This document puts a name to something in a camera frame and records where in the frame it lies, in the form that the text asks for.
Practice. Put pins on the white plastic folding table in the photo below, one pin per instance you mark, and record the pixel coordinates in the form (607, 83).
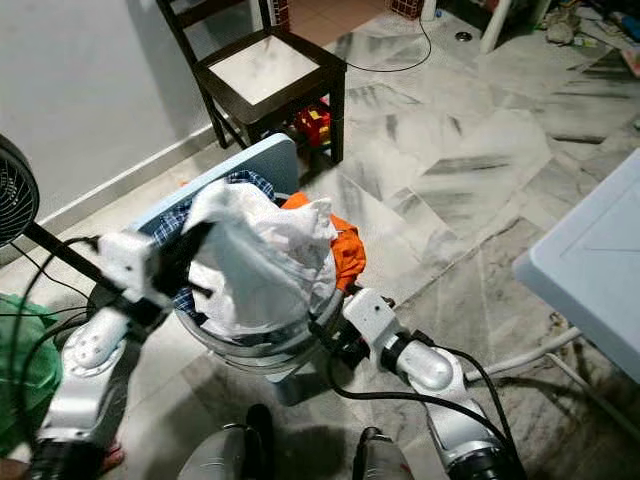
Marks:
(590, 260)

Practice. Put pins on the orange cloth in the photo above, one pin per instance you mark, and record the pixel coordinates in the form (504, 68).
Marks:
(348, 250)

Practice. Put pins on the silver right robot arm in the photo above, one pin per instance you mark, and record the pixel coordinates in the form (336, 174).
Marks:
(430, 368)

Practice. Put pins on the red mesh basket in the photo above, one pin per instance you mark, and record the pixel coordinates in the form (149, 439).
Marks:
(407, 8)

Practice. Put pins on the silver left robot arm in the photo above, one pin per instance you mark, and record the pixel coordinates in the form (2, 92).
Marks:
(95, 350)

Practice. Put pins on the red yellow toy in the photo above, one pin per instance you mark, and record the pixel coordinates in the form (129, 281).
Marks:
(313, 125)

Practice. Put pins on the white shirt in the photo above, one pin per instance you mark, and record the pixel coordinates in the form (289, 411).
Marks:
(260, 260)

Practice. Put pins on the blue plaid garment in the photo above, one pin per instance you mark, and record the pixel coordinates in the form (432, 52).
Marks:
(195, 215)

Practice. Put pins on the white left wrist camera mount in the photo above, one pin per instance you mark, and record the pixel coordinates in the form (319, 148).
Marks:
(130, 262)

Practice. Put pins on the black standing fan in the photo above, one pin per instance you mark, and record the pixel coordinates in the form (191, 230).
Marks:
(15, 195)

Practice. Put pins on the light blue plastic stool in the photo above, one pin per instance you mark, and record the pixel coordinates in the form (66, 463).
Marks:
(260, 160)

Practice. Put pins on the grey robot leg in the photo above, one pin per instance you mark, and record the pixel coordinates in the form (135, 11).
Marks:
(220, 455)
(380, 460)

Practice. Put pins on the green plastic chair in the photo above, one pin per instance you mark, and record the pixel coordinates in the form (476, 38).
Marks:
(25, 380)

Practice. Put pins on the dark wooden chair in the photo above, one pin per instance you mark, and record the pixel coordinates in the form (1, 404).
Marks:
(270, 115)

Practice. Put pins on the grey robot right leg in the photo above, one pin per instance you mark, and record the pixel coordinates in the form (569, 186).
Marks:
(380, 460)

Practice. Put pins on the round metal floor drain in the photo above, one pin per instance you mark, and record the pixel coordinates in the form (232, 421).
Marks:
(463, 35)

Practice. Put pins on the white shelf bench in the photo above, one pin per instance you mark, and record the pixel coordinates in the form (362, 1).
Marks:
(495, 25)

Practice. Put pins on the grey robot left leg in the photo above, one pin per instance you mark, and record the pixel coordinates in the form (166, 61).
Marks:
(220, 455)

